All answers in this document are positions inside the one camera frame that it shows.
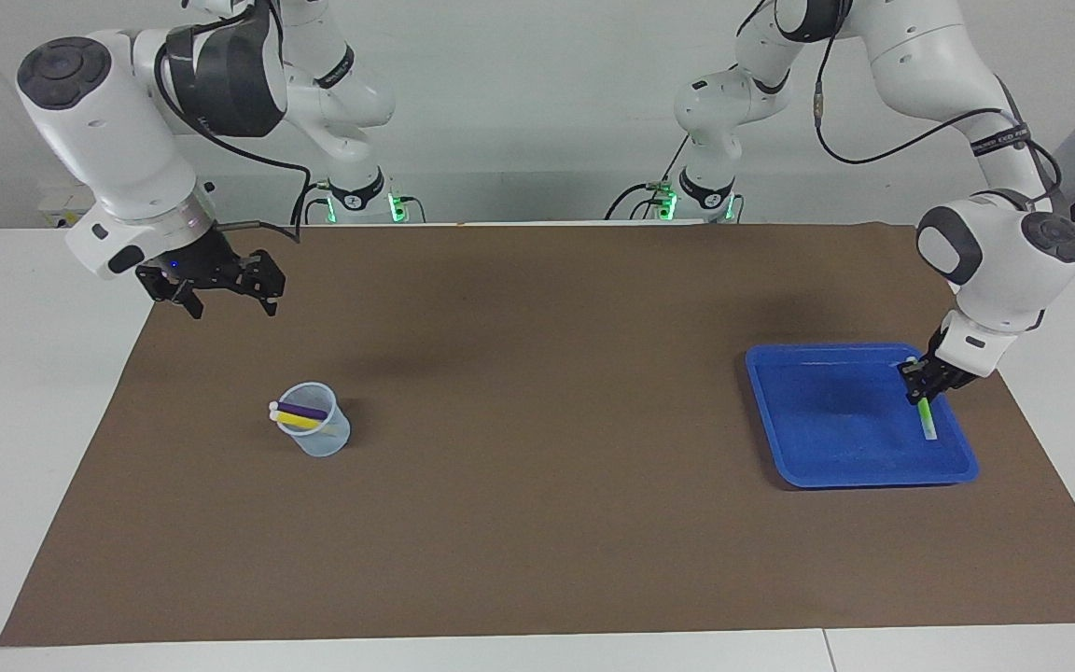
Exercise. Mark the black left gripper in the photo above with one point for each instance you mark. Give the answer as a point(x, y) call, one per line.
point(950, 366)

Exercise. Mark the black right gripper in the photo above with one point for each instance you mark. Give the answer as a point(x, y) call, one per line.
point(197, 266)

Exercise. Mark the green pen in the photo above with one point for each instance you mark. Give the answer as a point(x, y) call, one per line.
point(927, 418)

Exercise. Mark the purple pen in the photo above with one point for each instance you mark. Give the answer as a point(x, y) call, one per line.
point(300, 410)

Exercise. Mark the yellow pen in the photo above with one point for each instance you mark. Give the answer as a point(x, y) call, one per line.
point(297, 422)

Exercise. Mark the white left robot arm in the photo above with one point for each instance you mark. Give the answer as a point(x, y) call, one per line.
point(1004, 252)

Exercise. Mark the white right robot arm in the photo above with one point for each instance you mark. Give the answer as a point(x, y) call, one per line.
point(118, 140)

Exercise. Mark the blue plastic tray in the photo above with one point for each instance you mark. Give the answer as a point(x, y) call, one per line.
point(836, 420)

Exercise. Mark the white power strip box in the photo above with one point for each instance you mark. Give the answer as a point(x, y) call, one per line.
point(66, 207)

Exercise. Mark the clear plastic cup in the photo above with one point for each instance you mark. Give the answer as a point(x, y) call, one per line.
point(325, 440)

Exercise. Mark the brown table mat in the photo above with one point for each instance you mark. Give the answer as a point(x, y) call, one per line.
point(537, 523)

